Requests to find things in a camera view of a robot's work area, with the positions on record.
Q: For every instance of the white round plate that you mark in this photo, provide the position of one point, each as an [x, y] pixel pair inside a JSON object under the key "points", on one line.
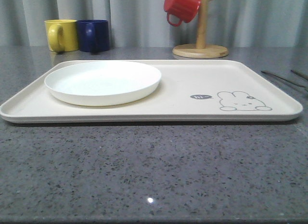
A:
{"points": [[103, 83]]}

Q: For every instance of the silver fork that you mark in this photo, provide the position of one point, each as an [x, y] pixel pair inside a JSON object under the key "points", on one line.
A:
{"points": [[287, 80]]}

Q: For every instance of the beige rabbit serving tray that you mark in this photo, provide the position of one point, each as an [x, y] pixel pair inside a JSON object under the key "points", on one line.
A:
{"points": [[190, 90]]}

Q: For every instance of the wooden mug tree stand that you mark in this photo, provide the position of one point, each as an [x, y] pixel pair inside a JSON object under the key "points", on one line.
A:
{"points": [[201, 49]]}

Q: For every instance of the dark blue mug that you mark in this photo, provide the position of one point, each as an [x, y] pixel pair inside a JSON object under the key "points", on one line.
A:
{"points": [[93, 35]]}

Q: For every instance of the red mug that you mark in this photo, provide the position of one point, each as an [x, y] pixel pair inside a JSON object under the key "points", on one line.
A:
{"points": [[179, 11]]}

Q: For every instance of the yellow mug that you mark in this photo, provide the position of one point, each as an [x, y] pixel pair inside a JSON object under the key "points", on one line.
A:
{"points": [[61, 35]]}

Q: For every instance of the grey curtain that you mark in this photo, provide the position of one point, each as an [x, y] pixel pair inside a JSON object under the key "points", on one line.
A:
{"points": [[143, 23]]}

